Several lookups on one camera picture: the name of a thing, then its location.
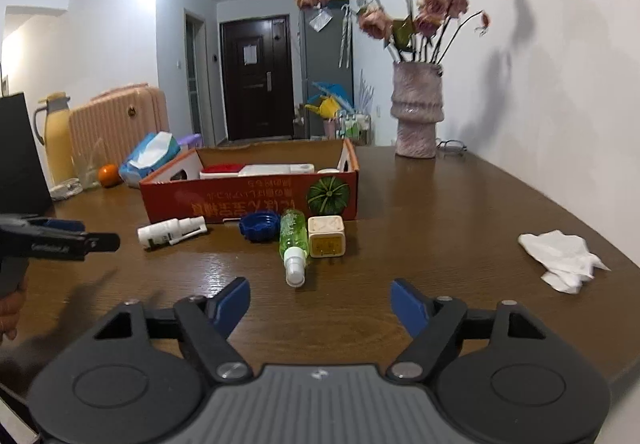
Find small white tube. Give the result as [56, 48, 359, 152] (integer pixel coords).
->
[137, 216, 208, 250]

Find blue bottle cap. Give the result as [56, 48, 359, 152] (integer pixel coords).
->
[239, 211, 280, 244]

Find green spray bottle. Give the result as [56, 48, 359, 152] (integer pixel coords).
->
[279, 209, 309, 288]

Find cream cube clock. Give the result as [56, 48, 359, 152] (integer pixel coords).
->
[307, 216, 346, 259]

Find red white lint brush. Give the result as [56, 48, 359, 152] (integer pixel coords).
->
[200, 164, 244, 180]

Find white jar lid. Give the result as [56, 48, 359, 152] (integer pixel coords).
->
[317, 168, 341, 174]

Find person's left hand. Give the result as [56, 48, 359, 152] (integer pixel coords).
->
[0, 284, 26, 340]

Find black paper bag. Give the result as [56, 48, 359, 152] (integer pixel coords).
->
[0, 93, 52, 216]

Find orange fruit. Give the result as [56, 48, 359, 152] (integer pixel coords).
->
[98, 164, 122, 188]

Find clear glass cup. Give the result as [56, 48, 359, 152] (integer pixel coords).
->
[74, 138, 107, 190]

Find pink suitcase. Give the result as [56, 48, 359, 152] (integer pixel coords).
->
[70, 83, 169, 166]

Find yellow thermos bottle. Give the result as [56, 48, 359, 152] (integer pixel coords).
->
[32, 92, 76, 185]

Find blue tissue pack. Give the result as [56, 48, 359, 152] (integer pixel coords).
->
[118, 131, 180, 188]

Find crumpled white tissue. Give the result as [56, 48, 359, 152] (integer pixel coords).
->
[518, 230, 610, 294]

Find red cardboard box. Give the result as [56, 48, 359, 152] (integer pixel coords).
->
[140, 140, 359, 224]

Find purple tissue box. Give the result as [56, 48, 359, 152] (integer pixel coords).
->
[178, 133, 204, 152]

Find dark entrance door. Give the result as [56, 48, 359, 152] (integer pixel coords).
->
[220, 15, 294, 141]

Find yellow watering can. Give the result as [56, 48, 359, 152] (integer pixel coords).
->
[305, 95, 343, 120]

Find pink ribbed vase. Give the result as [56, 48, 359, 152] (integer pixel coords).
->
[390, 62, 444, 159]

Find grey refrigerator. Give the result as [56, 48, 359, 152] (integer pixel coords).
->
[298, 5, 356, 140]

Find white coiled cable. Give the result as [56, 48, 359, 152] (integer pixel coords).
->
[48, 177, 84, 202]

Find black wire glasses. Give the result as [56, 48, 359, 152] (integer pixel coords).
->
[436, 138, 468, 156]

